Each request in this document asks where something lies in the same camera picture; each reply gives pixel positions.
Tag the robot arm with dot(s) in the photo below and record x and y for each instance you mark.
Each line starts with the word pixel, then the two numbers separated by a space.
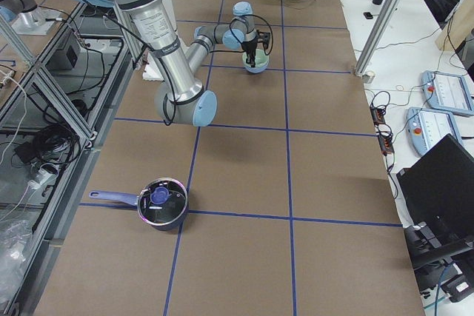
pixel 182 98

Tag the blue teach pendant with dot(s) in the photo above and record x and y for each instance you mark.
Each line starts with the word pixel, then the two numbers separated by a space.
pixel 426 127
pixel 445 91

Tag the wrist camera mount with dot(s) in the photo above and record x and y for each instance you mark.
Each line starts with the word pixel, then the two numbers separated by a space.
pixel 264 38

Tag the green bowl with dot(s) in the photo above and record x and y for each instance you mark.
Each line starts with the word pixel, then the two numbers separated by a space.
pixel 260 57

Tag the far blue teach pendant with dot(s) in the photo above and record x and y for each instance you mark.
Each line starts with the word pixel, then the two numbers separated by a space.
pixel 445 91

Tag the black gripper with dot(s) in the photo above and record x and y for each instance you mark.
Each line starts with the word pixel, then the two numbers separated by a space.
pixel 249 46

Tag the aluminium frame post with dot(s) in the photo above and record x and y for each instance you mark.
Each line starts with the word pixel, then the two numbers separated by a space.
pixel 384 16

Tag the blue bowl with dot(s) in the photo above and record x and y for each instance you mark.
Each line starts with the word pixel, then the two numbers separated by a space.
pixel 258 68

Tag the white camera mast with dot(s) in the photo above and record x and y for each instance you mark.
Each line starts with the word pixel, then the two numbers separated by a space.
pixel 168 6

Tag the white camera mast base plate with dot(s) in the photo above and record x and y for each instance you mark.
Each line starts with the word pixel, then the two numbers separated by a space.
pixel 151 71

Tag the black laptop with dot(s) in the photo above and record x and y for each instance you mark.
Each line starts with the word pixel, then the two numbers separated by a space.
pixel 438 190

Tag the crumpled clear plastic bag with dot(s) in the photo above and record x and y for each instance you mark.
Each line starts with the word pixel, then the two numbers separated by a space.
pixel 16 235

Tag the black cable hub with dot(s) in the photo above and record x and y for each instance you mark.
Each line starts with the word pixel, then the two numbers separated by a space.
pixel 385 144
pixel 377 116

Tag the dark blue saucepan with lid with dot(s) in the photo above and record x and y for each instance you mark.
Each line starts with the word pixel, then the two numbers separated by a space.
pixel 163 203

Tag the near blue teach pendant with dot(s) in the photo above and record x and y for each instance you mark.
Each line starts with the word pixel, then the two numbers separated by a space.
pixel 426 127

